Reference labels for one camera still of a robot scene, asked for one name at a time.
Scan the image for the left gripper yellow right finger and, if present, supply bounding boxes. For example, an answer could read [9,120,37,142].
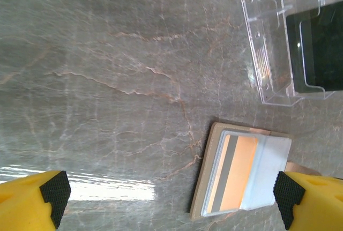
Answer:
[272,170,343,231]

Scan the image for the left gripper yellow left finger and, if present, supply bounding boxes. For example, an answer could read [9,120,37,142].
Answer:
[0,170,72,231]

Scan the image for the tan card holder wallet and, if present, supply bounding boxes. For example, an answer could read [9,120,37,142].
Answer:
[189,122,323,222]

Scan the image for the orange card with grey stripe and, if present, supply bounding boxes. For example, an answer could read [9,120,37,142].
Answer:
[207,133,260,213]

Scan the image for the black card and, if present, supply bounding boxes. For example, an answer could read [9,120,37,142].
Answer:
[285,0,343,94]

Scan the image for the clear acrylic card stand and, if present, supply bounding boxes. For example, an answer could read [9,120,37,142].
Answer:
[237,0,343,108]

